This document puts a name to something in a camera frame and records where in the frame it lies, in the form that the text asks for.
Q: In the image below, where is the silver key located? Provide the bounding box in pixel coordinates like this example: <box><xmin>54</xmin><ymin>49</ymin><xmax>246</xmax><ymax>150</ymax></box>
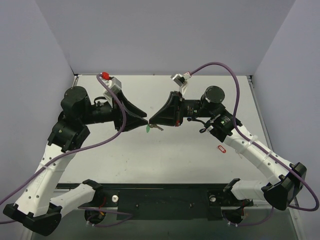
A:
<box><xmin>148</xmin><ymin>124</ymin><xmax>164</xmax><ymax>131</ymax></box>

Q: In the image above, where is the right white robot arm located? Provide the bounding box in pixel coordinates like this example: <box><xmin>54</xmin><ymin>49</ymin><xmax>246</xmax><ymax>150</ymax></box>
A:
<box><xmin>149</xmin><ymin>86</ymin><xmax>307</xmax><ymax>211</ymax></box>

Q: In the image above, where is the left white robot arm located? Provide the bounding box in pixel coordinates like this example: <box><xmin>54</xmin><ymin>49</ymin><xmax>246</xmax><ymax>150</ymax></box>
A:
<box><xmin>3</xmin><ymin>86</ymin><xmax>148</xmax><ymax>236</ymax></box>

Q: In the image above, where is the red key tag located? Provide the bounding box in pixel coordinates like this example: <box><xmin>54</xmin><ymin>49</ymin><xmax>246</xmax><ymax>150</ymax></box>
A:
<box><xmin>217</xmin><ymin>145</ymin><xmax>227</xmax><ymax>154</ymax></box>

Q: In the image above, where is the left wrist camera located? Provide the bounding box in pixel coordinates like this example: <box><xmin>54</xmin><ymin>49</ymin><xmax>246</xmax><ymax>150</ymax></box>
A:
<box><xmin>101</xmin><ymin>72</ymin><xmax>122</xmax><ymax>102</ymax></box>

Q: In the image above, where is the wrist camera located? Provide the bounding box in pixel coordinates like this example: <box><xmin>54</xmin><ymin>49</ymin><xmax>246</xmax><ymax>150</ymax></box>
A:
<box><xmin>101</xmin><ymin>72</ymin><xmax>122</xmax><ymax>102</ymax></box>
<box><xmin>170</xmin><ymin>71</ymin><xmax>192</xmax><ymax>97</ymax></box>

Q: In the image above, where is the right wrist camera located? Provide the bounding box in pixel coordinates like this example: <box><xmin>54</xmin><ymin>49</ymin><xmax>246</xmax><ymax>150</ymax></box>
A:
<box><xmin>170</xmin><ymin>71</ymin><xmax>192</xmax><ymax>97</ymax></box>

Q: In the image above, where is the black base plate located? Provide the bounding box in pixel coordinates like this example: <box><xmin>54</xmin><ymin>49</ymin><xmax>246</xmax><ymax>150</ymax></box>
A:
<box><xmin>57</xmin><ymin>183</ymin><xmax>253</xmax><ymax>222</ymax></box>

